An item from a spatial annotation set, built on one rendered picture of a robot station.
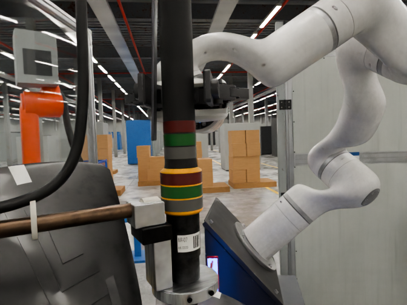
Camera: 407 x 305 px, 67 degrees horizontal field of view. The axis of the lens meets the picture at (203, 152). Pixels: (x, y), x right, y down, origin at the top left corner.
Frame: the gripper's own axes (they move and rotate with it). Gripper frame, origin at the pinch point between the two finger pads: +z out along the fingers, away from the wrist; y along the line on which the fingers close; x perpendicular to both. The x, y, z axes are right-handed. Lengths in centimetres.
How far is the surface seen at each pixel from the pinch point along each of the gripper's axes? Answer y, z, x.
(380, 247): -101, -179, -82
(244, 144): -35, -815, -29
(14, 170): 20.6, -3.0, -8.2
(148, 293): 79, -242, -150
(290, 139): -44, -179, -8
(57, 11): 69, -98, 52
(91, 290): 8.6, 3.4, -19.4
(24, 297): 13.9, 5.6, -19.1
